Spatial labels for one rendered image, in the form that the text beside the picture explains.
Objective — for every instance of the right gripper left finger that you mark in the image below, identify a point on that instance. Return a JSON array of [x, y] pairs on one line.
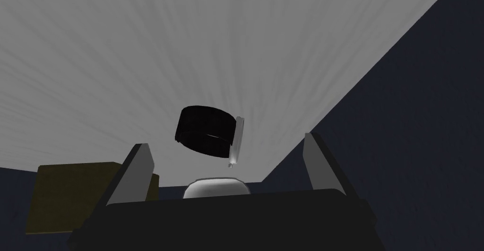
[[137, 179]]

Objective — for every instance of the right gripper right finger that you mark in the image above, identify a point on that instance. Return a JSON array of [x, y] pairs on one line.
[[319, 167]]

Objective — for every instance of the olive brown cabinet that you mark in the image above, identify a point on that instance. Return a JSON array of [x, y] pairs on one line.
[[68, 198]]

